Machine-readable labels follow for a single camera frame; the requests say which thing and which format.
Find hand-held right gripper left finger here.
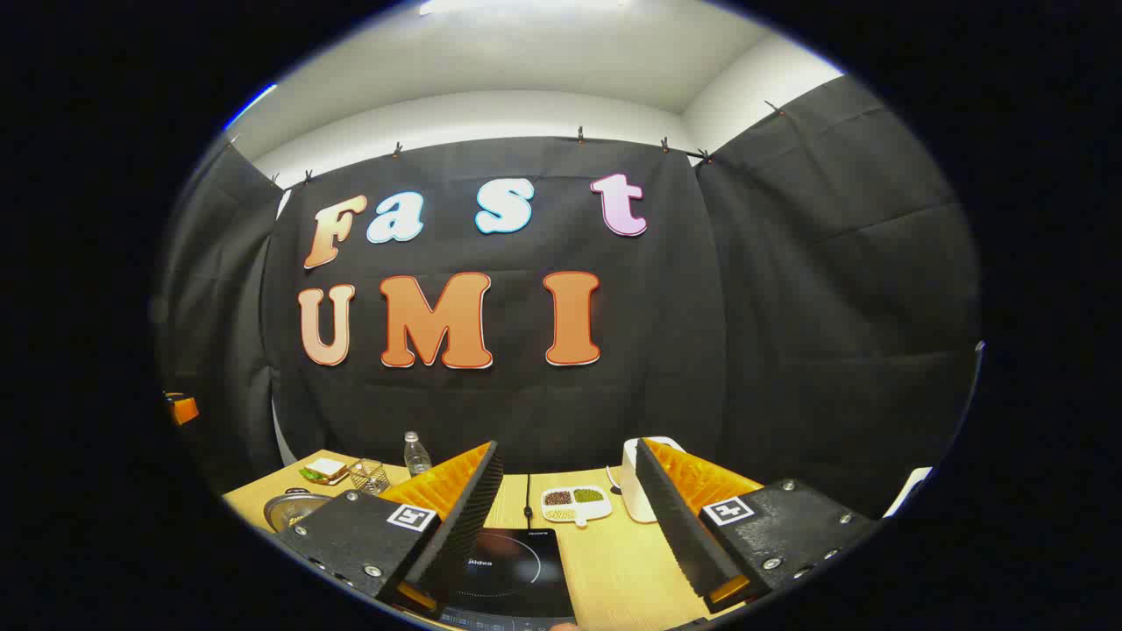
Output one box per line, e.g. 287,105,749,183
276,441,505,619

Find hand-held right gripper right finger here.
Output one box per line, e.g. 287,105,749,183
634,437,877,614

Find black induction cooktop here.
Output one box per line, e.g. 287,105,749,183
434,528,577,631

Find steel pot with black handles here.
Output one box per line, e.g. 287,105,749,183
263,489,338,533

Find white toaster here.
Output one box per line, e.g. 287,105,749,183
621,436,686,524

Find clear plastic water bottle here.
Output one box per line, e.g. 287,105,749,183
403,430,432,479

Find white divided dish of beans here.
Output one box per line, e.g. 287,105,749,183
540,486,614,528

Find sandwich on white plate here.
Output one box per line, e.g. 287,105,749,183
298,457,350,486

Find black backdrop cloth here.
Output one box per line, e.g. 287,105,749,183
153,74,983,518

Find white panel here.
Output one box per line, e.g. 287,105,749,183
881,466,934,520

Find wire mesh holder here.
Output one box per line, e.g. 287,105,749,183
348,458,391,496

